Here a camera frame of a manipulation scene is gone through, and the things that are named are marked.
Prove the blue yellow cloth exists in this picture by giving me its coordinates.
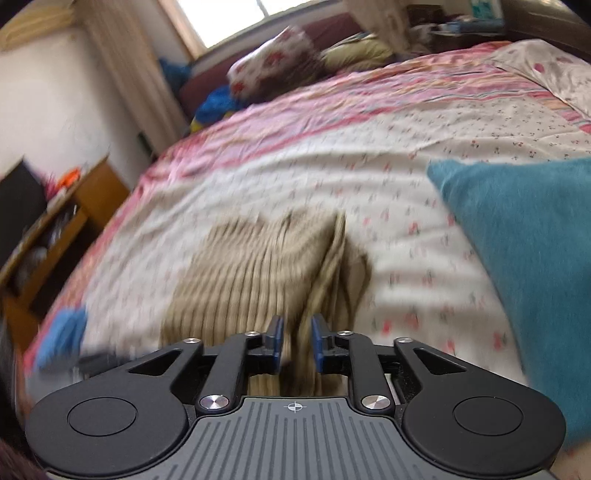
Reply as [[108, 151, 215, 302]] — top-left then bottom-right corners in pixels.
[[191, 85, 247, 132]]

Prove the yellow-green pillow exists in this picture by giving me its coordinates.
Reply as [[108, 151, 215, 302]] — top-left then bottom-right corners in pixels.
[[321, 32, 393, 72]]

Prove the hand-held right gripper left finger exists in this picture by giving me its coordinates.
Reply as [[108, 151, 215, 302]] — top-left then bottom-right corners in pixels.
[[127, 315, 284, 414]]

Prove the blue bag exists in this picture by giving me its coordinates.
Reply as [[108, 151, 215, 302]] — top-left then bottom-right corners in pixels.
[[159, 58, 192, 93]]

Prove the pink floral bedsheet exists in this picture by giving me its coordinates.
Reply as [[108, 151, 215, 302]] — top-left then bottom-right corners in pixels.
[[23, 39, 591, 480]]

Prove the white red floral pillow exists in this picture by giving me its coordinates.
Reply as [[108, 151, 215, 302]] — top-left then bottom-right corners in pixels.
[[227, 25, 324, 102]]

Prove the black television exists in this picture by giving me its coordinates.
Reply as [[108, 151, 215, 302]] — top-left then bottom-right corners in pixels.
[[0, 157, 49, 266]]

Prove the cluttered nightstand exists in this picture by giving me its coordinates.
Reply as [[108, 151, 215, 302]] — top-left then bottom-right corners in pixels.
[[406, 0, 509, 54]]

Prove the floral bed pillow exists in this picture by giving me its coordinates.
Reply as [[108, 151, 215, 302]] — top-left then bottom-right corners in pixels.
[[489, 39, 591, 123]]

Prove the person's maroon clothing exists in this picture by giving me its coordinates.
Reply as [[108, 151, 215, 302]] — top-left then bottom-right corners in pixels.
[[0, 438, 47, 480]]

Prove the white plastic bag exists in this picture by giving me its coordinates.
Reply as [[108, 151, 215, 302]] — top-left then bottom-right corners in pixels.
[[46, 208, 79, 245]]

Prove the dark headboard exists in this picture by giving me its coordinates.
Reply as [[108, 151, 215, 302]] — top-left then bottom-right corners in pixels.
[[503, 0, 591, 61]]

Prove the teal fuzzy cloth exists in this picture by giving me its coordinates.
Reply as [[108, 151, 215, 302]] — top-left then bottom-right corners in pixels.
[[427, 157, 591, 450]]

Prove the maroon sofa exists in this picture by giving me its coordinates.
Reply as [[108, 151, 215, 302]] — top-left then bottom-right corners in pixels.
[[178, 11, 370, 125]]

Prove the wooden cabinet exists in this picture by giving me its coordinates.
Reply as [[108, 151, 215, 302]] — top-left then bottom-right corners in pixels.
[[0, 154, 132, 342]]

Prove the yellow teal wall poster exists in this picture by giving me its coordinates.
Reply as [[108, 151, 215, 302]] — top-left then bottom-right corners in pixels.
[[466, 0, 502, 19]]

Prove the beige ribbed knit garment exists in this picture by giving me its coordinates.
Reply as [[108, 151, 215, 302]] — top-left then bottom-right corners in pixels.
[[159, 208, 372, 398]]

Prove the window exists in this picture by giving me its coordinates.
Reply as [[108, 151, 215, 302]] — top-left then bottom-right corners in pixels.
[[159, 0, 345, 58]]

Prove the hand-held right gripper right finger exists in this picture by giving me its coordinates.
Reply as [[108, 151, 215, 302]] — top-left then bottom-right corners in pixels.
[[311, 314, 468, 414]]

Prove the beige curtain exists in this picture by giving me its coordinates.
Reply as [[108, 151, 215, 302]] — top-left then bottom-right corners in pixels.
[[83, 0, 188, 153], [344, 0, 411, 56]]

